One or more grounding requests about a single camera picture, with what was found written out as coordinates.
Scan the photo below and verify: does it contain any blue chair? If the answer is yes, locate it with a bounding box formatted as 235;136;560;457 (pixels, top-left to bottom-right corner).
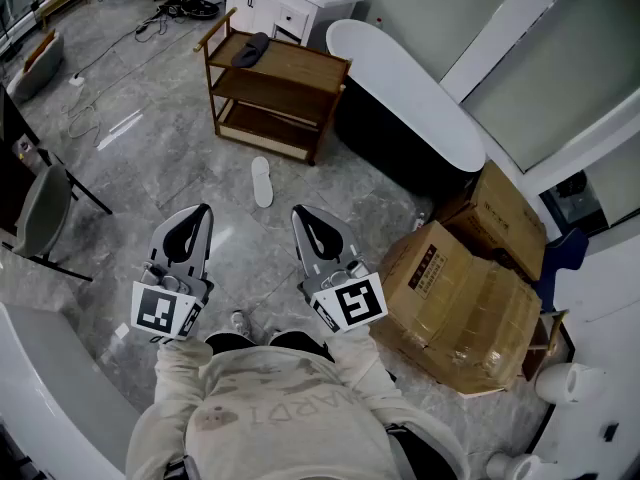
532;227;590;314

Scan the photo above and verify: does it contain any person's leg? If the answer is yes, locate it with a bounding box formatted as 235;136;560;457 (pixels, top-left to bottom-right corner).
204;331;256;357
269;330;334;364

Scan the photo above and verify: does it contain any person's left forearm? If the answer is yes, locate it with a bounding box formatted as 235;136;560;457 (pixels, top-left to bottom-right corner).
152;335;215;414

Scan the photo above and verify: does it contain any wooden framed stand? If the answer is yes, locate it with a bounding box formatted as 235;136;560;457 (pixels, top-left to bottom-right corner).
522;309;571;382

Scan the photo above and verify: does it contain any person's right forearm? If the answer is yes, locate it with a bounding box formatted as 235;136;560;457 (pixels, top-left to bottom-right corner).
324;323;401;404

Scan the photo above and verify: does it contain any grey chair with black legs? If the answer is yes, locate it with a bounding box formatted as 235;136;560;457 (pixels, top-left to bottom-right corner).
1;147;114;283

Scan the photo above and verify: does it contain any dark grey slipper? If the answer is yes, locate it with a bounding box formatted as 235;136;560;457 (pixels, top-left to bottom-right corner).
230;31;271;69

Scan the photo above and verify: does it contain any plain cardboard box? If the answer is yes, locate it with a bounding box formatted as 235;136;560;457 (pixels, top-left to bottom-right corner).
434;160;549;283

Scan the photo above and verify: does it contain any person's right leg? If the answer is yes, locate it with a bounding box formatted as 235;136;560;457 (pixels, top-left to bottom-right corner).
269;330;334;364

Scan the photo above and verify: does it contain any grey left sneaker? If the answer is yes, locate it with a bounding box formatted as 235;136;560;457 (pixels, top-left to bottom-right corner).
230;310;254;342

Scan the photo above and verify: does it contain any white slipper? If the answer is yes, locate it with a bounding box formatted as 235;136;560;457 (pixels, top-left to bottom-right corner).
250;156;275;208

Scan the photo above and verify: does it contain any labelled cardboard box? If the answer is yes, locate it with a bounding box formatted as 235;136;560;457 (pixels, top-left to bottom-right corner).
375;220;475;342

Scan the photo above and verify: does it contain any white paper roll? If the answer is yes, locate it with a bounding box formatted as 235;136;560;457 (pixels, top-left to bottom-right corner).
534;362;609;404
485;452;556;480

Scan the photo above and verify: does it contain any person's left leg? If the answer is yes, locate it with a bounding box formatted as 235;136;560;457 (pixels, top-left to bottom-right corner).
204;331;256;357

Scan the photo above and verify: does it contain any tape-wrapped cardboard box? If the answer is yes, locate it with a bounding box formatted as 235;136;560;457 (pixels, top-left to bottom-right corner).
372;255;544;396

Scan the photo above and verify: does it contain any white and black bathtub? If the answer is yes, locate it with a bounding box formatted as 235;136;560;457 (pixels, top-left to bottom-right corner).
325;18;487;199

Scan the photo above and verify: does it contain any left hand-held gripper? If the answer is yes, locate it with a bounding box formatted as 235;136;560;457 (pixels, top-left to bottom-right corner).
130;203;215;343

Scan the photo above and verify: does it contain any wooden three-tier cart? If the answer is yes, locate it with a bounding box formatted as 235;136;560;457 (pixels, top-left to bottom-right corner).
193;7;353;167

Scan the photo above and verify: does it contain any white curved fixture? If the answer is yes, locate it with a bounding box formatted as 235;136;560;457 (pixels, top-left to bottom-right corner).
0;301;141;480

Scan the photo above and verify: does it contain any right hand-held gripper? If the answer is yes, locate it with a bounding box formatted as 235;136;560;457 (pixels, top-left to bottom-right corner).
292;204;389;334

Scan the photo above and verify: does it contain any grey floor cushion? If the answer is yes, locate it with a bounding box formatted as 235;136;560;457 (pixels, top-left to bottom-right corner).
5;30;65;104

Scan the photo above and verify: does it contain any white cable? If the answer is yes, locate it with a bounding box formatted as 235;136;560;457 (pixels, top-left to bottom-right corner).
60;85;104;148

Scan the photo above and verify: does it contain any person's torso in cream sweater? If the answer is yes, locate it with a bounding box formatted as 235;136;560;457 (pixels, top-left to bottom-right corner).
124;342;471;480

